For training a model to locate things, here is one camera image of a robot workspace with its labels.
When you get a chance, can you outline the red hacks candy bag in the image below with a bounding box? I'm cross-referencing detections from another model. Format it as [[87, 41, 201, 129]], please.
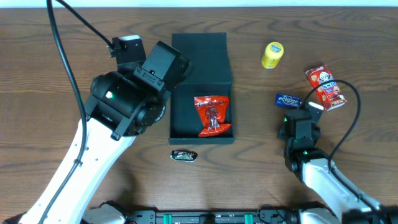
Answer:
[[194, 96, 231, 138]]

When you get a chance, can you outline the dark green box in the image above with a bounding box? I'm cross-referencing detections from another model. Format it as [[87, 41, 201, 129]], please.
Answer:
[[169, 32, 235, 145]]

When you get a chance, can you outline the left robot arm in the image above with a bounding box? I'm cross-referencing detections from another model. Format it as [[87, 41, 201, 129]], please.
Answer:
[[5, 35, 193, 223]]

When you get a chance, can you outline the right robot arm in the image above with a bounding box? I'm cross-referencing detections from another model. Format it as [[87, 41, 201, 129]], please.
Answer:
[[277, 102, 397, 223]]

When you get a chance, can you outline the blue eclipse mint tin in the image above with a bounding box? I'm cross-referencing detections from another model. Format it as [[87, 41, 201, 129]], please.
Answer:
[[274, 93, 302, 109]]

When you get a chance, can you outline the red panda biscuit box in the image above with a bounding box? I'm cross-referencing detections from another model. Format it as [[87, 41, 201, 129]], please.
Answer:
[[305, 65, 347, 111]]

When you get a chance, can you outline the small black candy wrapper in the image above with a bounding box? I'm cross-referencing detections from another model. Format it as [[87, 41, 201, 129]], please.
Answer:
[[170, 150, 198, 162]]

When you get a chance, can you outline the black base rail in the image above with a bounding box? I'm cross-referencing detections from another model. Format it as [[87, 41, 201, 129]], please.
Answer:
[[82, 200, 343, 224]]

